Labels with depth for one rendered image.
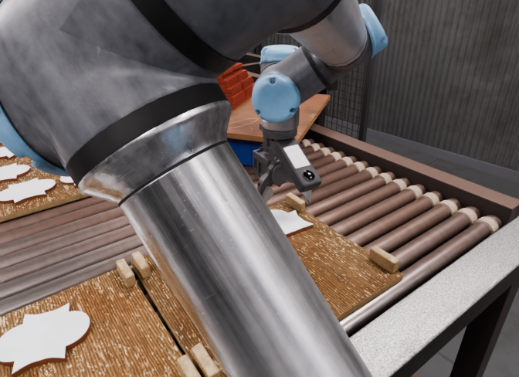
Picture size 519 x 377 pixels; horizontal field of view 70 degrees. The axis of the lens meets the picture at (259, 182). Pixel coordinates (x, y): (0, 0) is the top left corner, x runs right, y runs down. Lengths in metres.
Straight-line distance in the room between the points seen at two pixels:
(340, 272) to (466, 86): 2.93
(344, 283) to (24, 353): 0.53
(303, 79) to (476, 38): 2.96
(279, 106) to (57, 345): 0.50
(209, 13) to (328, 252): 0.65
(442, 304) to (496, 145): 2.86
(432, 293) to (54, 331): 0.65
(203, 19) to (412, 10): 3.53
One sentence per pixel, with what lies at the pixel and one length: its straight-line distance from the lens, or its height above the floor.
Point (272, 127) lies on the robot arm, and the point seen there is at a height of 1.19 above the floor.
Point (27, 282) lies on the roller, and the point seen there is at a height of 0.92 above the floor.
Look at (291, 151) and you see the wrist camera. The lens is 0.73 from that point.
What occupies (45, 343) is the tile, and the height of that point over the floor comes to 0.95.
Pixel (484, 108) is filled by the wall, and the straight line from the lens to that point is 3.53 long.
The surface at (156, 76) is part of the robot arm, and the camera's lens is 0.22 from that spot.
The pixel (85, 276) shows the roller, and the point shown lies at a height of 0.91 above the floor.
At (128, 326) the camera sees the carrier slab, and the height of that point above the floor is 0.94.
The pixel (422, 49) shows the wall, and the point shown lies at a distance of 3.67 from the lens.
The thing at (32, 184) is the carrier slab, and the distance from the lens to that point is 1.22.
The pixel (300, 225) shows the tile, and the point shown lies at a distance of 0.85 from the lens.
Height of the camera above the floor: 1.43
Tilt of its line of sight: 28 degrees down
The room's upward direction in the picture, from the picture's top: 1 degrees counter-clockwise
